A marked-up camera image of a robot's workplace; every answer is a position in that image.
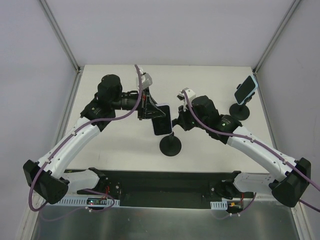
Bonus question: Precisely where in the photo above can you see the phone with purple case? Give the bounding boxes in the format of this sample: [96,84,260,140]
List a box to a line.
[151,104,173,136]

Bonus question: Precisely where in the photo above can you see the black phone stand round base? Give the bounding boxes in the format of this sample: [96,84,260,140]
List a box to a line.
[159,132,182,157]

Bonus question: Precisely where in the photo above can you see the phone with blue case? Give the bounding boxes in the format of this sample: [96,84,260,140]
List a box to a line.
[234,75,258,105]

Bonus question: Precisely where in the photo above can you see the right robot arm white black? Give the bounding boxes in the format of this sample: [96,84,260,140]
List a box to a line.
[175,90,311,208]

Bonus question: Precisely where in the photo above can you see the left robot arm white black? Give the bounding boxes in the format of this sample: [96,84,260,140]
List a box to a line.
[23,71,166,205]

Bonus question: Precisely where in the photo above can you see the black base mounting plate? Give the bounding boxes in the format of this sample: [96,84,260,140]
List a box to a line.
[76,170,261,208]

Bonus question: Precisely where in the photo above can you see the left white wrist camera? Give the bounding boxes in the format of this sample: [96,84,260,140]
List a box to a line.
[136,65,153,90]

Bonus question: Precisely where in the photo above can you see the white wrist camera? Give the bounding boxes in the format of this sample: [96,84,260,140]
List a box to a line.
[136,65,153,90]
[177,87,197,112]

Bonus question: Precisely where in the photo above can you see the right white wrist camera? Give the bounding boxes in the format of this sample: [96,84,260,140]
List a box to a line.
[177,87,197,112]

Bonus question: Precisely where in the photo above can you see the right white cable duct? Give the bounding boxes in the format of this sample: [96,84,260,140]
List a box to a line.
[210,200,228,211]

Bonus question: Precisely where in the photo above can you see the white cable duct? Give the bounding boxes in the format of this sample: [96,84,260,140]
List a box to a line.
[54,196,120,208]
[210,200,228,211]

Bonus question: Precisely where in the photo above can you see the left white cable duct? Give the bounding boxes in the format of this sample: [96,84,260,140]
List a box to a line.
[54,196,120,208]

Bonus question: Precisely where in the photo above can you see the right aluminium frame post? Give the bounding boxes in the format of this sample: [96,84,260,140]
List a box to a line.
[252,0,303,75]

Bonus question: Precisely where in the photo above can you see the aluminium frame post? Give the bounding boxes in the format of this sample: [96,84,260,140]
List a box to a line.
[252,0,303,75]
[37,0,81,73]

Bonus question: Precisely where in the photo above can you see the left aluminium frame post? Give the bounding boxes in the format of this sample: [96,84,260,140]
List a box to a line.
[37,0,81,73]

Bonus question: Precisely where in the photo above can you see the right aluminium table rail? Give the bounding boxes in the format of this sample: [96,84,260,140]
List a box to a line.
[258,86,313,240]

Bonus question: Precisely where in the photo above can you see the aluminium table rail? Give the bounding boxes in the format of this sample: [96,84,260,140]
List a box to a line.
[16,66,85,240]
[258,86,313,240]

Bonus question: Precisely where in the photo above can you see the left aluminium table rail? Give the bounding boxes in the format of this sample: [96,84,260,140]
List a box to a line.
[16,66,85,240]

